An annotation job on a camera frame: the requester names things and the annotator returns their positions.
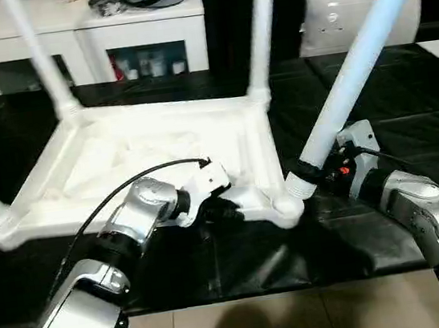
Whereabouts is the white plastic table top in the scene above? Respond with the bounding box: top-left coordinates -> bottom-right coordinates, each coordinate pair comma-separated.
0,77 -> 309,269

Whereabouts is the black table mat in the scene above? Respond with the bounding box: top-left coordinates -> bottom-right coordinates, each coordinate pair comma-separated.
0,36 -> 439,328

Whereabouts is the grey cushion with metal fittings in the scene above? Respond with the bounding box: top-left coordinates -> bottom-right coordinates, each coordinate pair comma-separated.
292,0 -> 430,59

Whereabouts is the white glass-door cabinet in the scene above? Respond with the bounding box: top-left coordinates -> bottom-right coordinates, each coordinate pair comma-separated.
0,0 -> 213,97

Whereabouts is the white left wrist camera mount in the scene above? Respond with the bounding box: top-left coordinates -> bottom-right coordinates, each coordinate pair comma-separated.
168,156 -> 239,230

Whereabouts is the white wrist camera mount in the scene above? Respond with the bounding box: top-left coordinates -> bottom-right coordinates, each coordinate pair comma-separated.
332,118 -> 387,202
168,156 -> 239,230

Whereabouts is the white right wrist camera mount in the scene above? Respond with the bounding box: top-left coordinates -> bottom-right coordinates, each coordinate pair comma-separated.
332,118 -> 387,202

